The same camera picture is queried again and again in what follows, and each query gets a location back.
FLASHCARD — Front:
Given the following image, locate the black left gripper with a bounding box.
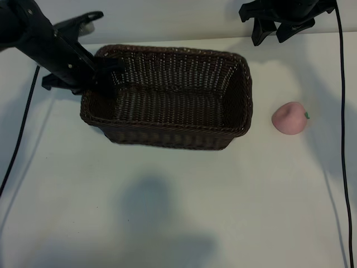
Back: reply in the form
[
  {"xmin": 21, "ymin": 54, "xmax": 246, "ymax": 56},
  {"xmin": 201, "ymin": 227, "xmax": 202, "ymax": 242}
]
[{"xmin": 16, "ymin": 10, "xmax": 126, "ymax": 99}]

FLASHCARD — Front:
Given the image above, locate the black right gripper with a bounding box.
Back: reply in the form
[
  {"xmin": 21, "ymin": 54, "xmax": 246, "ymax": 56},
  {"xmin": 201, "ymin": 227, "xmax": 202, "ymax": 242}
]
[{"xmin": 239, "ymin": 0, "xmax": 335, "ymax": 47}]

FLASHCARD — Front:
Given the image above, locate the dark brown wicker basket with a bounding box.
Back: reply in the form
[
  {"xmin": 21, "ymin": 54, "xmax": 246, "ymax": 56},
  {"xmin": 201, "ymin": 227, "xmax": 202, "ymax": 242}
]
[{"xmin": 80, "ymin": 44, "xmax": 253, "ymax": 151}]

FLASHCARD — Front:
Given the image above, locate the pink peach with green leaf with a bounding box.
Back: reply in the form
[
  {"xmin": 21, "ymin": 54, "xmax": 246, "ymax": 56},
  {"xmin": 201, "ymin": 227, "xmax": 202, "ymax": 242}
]
[{"xmin": 271, "ymin": 101, "xmax": 311, "ymax": 136}]

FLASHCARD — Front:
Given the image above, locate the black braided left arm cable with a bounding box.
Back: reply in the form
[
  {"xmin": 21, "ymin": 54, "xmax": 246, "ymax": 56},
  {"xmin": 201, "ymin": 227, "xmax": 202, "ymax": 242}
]
[{"xmin": 0, "ymin": 65, "xmax": 40, "ymax": 198}]

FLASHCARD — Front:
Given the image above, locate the black smooth right arm cable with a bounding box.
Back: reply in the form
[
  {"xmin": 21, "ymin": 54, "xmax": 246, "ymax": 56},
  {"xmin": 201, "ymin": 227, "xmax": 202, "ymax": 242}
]
[{"xmin": 334, "ymin": 0, "xmax": 355, "ymax": 268}]

